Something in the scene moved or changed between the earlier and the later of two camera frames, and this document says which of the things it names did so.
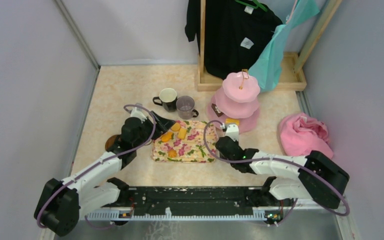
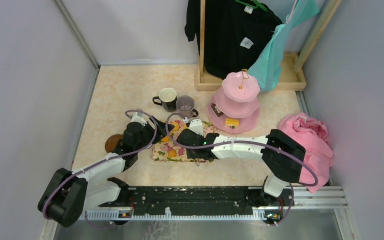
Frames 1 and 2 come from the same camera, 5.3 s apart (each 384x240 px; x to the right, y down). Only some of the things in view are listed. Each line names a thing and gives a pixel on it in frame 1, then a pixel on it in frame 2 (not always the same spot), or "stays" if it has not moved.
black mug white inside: x=168 y=98 stays
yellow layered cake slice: x=228 y=120 stays
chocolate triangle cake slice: x=218 y=113 stays
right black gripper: x=222 y=156 -> x=191 y=155
